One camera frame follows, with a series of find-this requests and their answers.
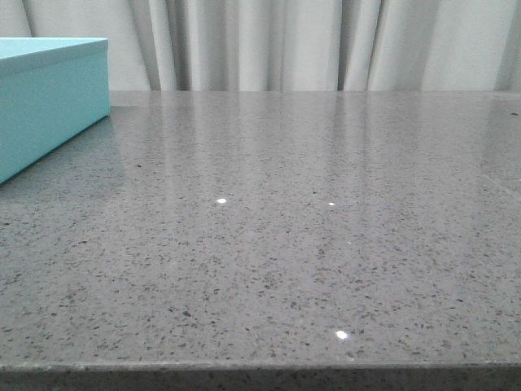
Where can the light blue box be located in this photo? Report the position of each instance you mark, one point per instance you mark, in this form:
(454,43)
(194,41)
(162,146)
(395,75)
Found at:
(52,88)

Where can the white pleated curtain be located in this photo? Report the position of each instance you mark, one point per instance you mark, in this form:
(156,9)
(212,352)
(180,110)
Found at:
(289,45)

